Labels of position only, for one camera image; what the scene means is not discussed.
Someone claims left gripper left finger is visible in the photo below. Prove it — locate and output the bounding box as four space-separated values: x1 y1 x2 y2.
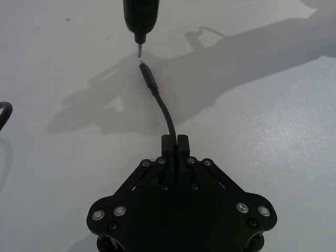
86 134 176 232

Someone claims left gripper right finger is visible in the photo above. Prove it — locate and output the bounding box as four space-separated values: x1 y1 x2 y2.
176 134 278 232

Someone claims black cable with plugs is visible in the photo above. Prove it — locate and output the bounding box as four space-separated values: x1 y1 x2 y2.
0 60 177 158

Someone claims black electric screwdriver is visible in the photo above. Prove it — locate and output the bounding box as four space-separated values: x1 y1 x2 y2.
122 0 162 59

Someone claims white table cloth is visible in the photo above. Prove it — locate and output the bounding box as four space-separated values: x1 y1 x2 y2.
0 0 336 252

